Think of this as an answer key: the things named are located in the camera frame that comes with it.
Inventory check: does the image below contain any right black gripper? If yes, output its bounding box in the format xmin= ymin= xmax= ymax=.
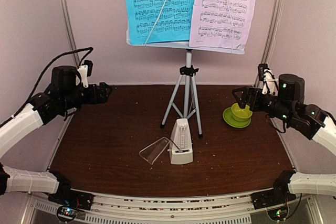
xmin=232 ymin=87 xmax=293 ymax=124

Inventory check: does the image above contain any green bowl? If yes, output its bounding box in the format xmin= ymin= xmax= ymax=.
xmin=231 ymin=103 xmax=253 ymax=122

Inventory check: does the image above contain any clear metronome front cover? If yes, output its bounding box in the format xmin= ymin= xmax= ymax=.
xmin=139 ymin=137 xmax=170 ymax=165

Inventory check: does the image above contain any front aluminium rail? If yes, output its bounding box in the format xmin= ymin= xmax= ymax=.
xmin=26 ymin=178 xmax=316 ymax=224

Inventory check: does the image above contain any blue sheet music page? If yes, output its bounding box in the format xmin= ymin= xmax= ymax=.
xmin=125 ymin=0 xmax=194 ymax=45

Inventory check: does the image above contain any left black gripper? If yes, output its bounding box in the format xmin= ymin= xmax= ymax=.
xmin=60 ymin=81 xmax=112 ymax=111

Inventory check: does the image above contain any lilac sheet music page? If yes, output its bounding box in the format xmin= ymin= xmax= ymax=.
xmin=189 ymin=0 xmax=256 ymax=54

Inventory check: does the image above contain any white metronome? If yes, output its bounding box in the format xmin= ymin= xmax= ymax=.
xmin=169 ymin=118 xmax=193 ymax=165

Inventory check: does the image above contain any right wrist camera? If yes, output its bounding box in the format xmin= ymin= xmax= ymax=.
xmin=258 ymin=63 xmax=279 ymax=95

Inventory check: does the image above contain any green saucer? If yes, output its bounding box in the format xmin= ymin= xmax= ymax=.
xmin=223 ymin=108 xmax=251 ymax=129

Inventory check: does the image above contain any aluminium frame post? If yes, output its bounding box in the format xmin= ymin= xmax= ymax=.
xmin=253 ymin=0 xmax=287 ymax=90
xmin=60 ymin=0 xmax=80 ymax=69

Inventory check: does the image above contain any white perforated music stand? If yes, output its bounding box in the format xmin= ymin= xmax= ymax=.
xmin=126 ymin=28 xmax=245 ymax=138

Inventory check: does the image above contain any right aluminium frame post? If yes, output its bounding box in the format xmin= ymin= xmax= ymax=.
xmin=253 ymin=0 xmax=287 ymax=90

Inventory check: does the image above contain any left aluminium frame post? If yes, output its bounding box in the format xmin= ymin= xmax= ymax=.
xmin=60 ymin=0 xmax=80 ymax=69

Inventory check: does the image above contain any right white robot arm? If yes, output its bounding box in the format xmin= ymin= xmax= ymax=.
xmin=232 ymin=73 xmax=335 ymax=209

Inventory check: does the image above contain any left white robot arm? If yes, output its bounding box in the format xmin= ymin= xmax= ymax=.
xmin=1 ymin=47 xmax=113 ymax=205

